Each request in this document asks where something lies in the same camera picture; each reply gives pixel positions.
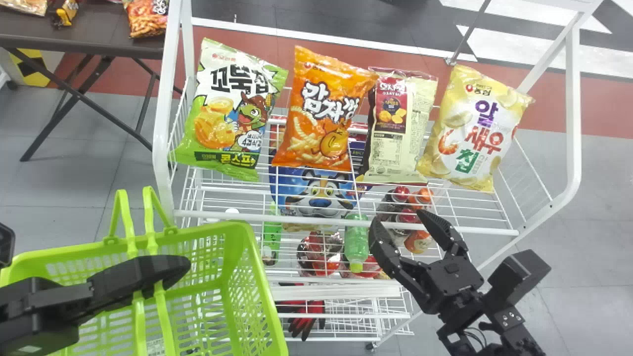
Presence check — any dark side table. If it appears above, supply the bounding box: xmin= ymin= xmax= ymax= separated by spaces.
xmin=0 ymin=0 xmax=184 ymax=163

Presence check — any green basket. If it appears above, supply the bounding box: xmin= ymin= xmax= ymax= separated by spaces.
xmin=0 ymin=186 xmax=289 ymax=356

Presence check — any yellow snack packet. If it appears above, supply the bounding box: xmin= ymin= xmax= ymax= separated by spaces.
xmin=51 ymin=0 xmax=80 ymax=29
xmin=416 ymin=64 xmax=535 ymax=193

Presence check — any green snack packet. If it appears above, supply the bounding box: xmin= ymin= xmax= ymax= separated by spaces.
xmin=173 ymin=38 xmax=289 ymax=182

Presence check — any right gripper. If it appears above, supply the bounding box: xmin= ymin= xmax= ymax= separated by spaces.
xmin=368 ymin=209 xmax=485 ymax=316

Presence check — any yellow black striped post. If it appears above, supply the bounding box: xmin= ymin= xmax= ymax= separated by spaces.
xmin=9 ymin=48 xmax=51 ymax=88

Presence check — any green bottle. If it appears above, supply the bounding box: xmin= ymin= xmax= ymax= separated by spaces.
xmin=343 ymin=213 xmax=371 ymax=273
xmin=261 ymin=203 xmax=284 ymax=267

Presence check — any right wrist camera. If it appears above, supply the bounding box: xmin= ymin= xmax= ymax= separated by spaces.
xmin=487 ymin=249 xmax=551 ymax=310

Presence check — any beige snack packet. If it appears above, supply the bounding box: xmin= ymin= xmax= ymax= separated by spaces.
xmin=357 ymin=67 xmax=439 ymax=184

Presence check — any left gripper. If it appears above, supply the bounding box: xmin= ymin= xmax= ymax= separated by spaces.
xmin=0 ymin=254 xmax=192 ymax=356

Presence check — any blue cereal bag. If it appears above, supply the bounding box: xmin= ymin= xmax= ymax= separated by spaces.
xmin=268 ymin=116 xmax=372 ymax=233

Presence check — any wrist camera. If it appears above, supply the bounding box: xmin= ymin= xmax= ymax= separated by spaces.
xmin=487 ymin=249 xmax=551 ymax=310
xmin=0 ymin=222 xmax=16 ymax=270

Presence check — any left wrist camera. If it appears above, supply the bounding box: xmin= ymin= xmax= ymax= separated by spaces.
xmin=0 ymin=222 xmax=16 ymax=270

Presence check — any red gloves pair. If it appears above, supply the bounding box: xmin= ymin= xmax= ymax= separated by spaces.
xmin=276 ymin=282 xmax=327 ymax=342

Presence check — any white wire rack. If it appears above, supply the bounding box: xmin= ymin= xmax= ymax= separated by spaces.
xmin=152 ymin=0 xmax=605 ymax=350

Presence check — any orange snack packet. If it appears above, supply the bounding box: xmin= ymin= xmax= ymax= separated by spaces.
xmin=271 ymin=46 xmax=379 ymax=172
xmin=124 ymin=0 xmax=170 ymax=40

